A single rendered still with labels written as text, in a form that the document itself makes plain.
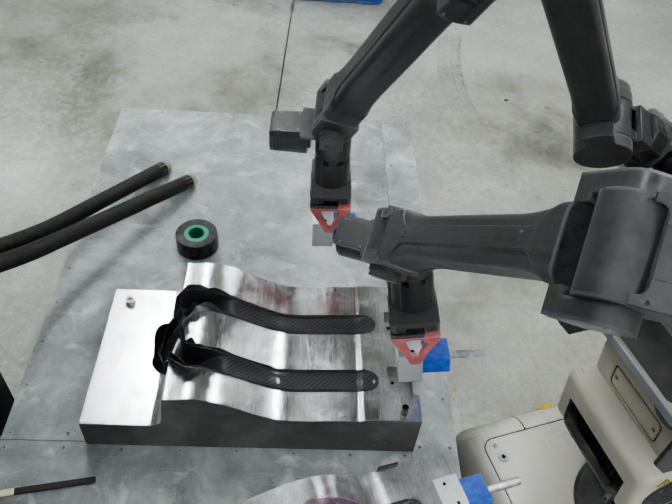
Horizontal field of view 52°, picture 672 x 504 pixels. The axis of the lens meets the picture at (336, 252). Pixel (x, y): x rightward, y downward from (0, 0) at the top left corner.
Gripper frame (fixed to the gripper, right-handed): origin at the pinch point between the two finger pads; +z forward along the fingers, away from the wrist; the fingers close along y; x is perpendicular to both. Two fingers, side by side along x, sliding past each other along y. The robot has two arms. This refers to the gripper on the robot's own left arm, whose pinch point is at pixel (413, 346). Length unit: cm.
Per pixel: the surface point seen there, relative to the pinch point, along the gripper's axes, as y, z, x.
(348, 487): 15.8, 10.3, -10.5
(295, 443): 5.6, 13.6, -18.7
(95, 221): -32, -5, -55
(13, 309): -92, 67, -122
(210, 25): -284, 46, -82
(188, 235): -35, 3, -40
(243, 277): -17.0, -1.2, -26.7
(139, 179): -50, -2, -52
